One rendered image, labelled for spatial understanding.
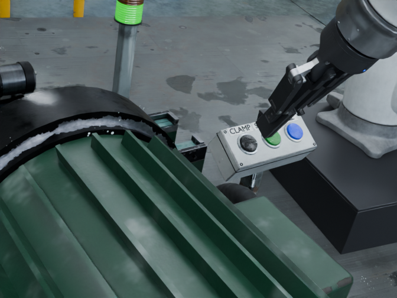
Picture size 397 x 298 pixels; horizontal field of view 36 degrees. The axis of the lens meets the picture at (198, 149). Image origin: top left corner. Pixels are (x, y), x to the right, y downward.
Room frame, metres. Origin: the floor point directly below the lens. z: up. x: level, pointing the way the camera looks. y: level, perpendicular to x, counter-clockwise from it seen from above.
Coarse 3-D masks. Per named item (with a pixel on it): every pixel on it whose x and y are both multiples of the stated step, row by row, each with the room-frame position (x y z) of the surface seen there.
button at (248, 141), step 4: (244, 136) 0.82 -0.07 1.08; (248, 136) 0.82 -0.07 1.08; (240, 140) 0.81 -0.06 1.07; (244, 140) 0.81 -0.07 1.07; (248, 140) 0.81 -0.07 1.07; (252, 140) 0.82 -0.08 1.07; (240, 144) 0.81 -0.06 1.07; (244, 144) 0.80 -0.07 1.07; (248, 144) 0.81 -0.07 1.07; (252, 144) 0.81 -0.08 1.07; (256, 144) 0.82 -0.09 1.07; (244, 148) 0.80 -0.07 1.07; (248, 148) 0.80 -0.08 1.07; (252, 148) 0.81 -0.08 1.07
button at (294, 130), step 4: (292, 124) 0.89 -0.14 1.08; (296, 124) 0.89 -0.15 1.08; (288, 128) 0.88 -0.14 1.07; (292, 128) 0.88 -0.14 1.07; (296, 128) 0.88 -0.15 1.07; (300, 128) 0.89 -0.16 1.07; (288, 132) 0.87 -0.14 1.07; (292, 132) 0.87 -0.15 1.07; (296, 132) 0.87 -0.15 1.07; (300, 132) 0.88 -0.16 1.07; (292, 136) 0.87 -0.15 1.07; (296, 136) 0.87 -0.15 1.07; (300, 136) 0.87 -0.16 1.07
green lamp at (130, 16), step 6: (120, 6) 1.28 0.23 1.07; (126, 6) 1.27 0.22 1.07; (132, 6) 1.27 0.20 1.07; (138, 6) 1.28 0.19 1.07; (120, 12) 1.27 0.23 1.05; (126, 12) 1.27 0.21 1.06; (132, 12) 1.27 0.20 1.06; (138, 12) 1.28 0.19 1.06; (120, 18) 1.27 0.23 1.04; (126, 18) 1.27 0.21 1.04; (132, 18) 1.27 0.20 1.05; (138, 18) 1.29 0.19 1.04
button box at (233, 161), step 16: (240, 128) 0.84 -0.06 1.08; (256, 128) 0.85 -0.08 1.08; (304, 128) 0.90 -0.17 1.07; (208, 144) 0.83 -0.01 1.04; (224, 144) 0.80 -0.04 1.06; (288, 144) 0.86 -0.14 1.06; (304, 144) 0.87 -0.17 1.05; (224, 160) 0.80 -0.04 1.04; (240, 160) 0.78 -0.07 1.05; (256, 160) 0.80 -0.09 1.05; (272, 160) 0.82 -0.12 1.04; (288, 160) 0.86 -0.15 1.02; (224, 176) 0.79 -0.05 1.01; (240, 176) 0.80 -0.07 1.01
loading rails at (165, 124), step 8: (160, 112) 1.10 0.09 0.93; (168, 112) 1.10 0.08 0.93; (160, 120) 1.08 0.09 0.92; (168, 120) 1.09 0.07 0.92; (176, 120) 1.08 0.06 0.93; (168, 128) 1.07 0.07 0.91; (176, 128) 1.08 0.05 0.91; (192, 136) 1.03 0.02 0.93; (176, 144) 1.00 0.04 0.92; (184, 144) 1.01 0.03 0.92; (192, 144) 1.02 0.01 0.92; (200, 144) 1.01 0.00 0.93; (184, 152) 0.97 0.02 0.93; (192, 152) 0.98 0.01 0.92; (200, 152) 1.00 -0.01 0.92; (192, 160) 0.99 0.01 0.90; (200, 160) 1.00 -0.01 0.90; (200, 168) 1.00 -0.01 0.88
